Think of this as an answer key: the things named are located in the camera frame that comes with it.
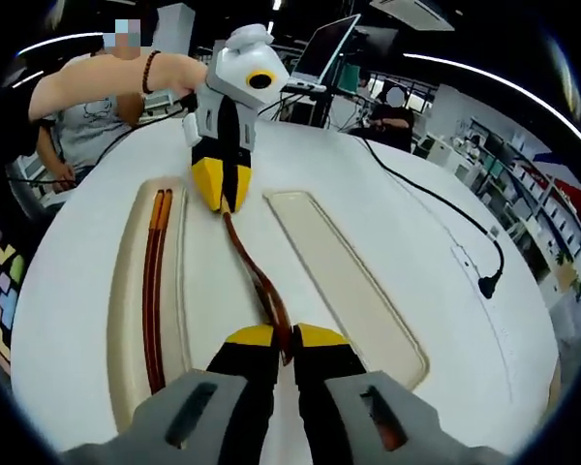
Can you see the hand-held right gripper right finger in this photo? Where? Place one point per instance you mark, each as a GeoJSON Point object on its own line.
{"type": "Point", "coordinates": [368, 426]}

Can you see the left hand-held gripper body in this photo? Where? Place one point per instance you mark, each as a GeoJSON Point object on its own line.
{"type": "Point", "coordinates": [237, 68]}

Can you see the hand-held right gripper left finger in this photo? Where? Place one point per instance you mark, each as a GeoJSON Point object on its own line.
{"type": "Point", "coordinates": [174, 426]}

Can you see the wooden chopstick utensil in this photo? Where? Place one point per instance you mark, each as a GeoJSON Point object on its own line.
{"type": "Point", "coordinates": [167, 208]}
{"type": "Point", "coordinates": [158, 208]}

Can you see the wooden spoon utensil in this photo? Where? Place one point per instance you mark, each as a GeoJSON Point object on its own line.
{"type": "Point", "coordinates": [244, 257]}

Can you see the beige cutlery case lid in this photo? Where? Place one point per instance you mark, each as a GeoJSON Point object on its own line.
{"type": "Point", "coordinates": [329, 271]}

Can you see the beige cutlery case base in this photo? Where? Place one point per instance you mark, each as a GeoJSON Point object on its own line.
{"type": "Point", "coordinates": [126, 290]}

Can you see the person's left hand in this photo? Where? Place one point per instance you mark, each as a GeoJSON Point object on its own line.
{"type": "Point", "coordinates": [181, 72]}

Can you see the white laptop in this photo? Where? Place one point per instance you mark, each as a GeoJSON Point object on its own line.
{"type": "Point", "coordinates": [327, 43]}

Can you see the black monitor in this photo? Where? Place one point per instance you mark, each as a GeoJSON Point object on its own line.
{"type": "Point", "coordinates": [377, 43]}

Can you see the ceiling air conditioner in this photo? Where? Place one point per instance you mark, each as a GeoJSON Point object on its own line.
{"type": "Point", "coordinates": [416, 12]}

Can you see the person's printed dark shirt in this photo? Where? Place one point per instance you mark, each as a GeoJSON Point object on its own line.
{"type": "Point", "coordinates": [0, 290]}

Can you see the ceiling light strip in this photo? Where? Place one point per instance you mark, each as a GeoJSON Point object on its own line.
{"type": "Point", "coordinates": [465, 68]}

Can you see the shelf with white boxes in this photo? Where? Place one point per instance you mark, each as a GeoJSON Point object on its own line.
{"type": "Point", "coordinates": [528, 194]}

